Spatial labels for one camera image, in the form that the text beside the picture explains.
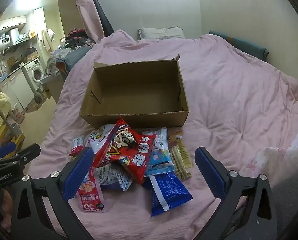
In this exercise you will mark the white red circle snack bag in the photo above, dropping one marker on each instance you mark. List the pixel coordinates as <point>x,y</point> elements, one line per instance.
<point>99,140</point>

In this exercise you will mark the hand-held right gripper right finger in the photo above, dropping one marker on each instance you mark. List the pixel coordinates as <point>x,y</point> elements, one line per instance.
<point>210,173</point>

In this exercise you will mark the brown cardboard box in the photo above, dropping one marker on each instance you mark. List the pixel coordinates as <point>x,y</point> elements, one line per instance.
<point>139,100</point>

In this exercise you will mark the grey pillow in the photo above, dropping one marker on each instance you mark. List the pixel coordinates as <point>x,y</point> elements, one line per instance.
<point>161,32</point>

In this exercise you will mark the pink duvet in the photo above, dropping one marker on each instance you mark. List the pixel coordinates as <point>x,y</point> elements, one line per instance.
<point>239,92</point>

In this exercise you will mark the small red white snack packet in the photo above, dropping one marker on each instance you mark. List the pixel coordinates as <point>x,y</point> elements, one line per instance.
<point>76,146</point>

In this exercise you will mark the wooden stair railing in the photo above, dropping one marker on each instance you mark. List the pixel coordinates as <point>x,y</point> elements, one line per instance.
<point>4,137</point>

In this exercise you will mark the pile of clothes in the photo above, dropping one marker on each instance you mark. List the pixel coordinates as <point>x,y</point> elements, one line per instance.
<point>74,40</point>

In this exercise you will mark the white wall cabinet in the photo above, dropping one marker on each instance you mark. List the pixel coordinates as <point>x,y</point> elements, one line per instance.
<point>11,23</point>

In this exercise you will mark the dark blue snack packet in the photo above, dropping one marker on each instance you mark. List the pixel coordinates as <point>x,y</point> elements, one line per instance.
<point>167,192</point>

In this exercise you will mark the light blue snack packet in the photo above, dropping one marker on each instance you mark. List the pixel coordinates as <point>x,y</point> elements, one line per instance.
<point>159,160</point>

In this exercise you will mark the brown gold snack packet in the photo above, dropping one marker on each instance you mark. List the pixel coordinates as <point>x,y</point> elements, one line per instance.
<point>185,152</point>

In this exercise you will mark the white water heater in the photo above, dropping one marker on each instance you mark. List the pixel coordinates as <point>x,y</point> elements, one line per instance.
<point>0,45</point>

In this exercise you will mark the black bed frame rail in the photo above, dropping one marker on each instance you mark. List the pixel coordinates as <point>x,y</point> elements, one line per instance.
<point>101,15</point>

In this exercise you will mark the person's left hand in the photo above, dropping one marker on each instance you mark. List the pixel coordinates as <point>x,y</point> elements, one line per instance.
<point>7,202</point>

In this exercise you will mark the yellow plaid snack packet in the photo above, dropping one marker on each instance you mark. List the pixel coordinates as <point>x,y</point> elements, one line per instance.
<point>180,166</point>

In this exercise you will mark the red cartoon face snack bag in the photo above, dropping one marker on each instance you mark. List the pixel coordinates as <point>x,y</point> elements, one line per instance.
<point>129,150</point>

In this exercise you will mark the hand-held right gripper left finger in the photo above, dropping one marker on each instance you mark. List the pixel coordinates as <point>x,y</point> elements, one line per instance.
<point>79,173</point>

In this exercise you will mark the white floral pillow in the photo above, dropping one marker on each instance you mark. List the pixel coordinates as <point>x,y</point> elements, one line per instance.
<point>276,157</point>

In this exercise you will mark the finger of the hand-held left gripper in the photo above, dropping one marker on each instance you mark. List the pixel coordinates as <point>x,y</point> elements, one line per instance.
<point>29,152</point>
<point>2,149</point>

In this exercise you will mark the pink red sausage snack pack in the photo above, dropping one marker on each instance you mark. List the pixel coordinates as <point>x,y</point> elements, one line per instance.
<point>90,195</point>

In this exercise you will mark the white kitchen base cabinet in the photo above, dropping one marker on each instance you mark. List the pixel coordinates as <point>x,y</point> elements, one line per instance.
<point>17,90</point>

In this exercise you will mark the hanging white towel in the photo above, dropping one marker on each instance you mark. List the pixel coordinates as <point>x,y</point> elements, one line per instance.
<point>47,38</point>

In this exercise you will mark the teal cushion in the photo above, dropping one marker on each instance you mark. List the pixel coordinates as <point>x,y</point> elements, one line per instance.
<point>241,43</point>

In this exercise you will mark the white washing machine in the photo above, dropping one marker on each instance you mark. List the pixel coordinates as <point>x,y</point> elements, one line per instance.
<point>36,73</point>

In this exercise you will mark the pink draped sheet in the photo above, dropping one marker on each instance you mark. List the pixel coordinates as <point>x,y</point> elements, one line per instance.
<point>86,10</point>

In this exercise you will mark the white and blue snack bag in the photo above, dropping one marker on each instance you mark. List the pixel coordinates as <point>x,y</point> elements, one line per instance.
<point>114,177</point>

